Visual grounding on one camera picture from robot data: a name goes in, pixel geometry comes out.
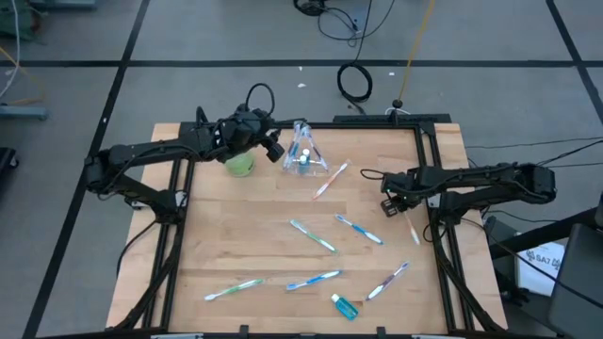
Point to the orange toothbrush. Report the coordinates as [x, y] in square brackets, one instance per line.
[413, 231]
[331, 180]

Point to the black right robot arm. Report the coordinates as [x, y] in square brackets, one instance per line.
[471, 181]

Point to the green bag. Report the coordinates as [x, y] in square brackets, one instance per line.
[16, 21]

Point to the green disinfecting wipes canister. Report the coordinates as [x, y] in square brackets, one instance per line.
[241, 165]

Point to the black metal bar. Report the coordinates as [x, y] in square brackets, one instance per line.
[542, 234]

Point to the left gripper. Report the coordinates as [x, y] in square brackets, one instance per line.
[245, 129]

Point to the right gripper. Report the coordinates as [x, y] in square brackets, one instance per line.
[402, 186]

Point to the grey metal base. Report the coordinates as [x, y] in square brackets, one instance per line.
[23, 112]

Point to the blue toothbrush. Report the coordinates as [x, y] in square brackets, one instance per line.
[313, 279]
[362, 230]

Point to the white cardboard box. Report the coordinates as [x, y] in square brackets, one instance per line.
[532, 282]

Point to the green toothbrush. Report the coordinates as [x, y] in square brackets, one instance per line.
[234, 289]
[313, 235]

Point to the black metal table frame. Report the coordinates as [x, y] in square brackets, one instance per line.
[358, 125]

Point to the black caster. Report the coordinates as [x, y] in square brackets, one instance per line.
[7, 162]

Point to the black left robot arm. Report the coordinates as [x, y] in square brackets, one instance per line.
[141, 153]

